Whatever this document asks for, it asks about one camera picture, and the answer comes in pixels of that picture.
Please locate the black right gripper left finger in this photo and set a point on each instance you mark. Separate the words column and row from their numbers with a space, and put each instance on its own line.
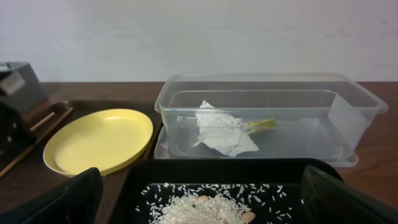
column 76, row 201

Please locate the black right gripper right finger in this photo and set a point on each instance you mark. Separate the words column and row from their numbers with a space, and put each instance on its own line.
column 327, row 199

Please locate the yellow plate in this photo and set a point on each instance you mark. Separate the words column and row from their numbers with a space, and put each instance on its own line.
column 108, row 140

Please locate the wooden chopstick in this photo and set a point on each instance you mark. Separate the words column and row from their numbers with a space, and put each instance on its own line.
column 41, row 122
column 26, row 151

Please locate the green foil wrapper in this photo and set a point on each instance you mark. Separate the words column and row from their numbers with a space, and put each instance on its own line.
column 260, row 126

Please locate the white napkin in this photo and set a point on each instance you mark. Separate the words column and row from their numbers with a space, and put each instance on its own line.
column 224, row 133

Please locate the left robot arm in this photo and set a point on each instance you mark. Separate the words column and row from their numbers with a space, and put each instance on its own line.
column 21, row 93

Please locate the black food waste tray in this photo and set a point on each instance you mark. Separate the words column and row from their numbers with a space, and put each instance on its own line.
column 210, row 171

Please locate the clear plastic bin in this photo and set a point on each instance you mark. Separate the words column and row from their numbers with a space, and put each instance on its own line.
column 320, row 116

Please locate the pile of rice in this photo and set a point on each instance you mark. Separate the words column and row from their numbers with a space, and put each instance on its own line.
column 199, row 208

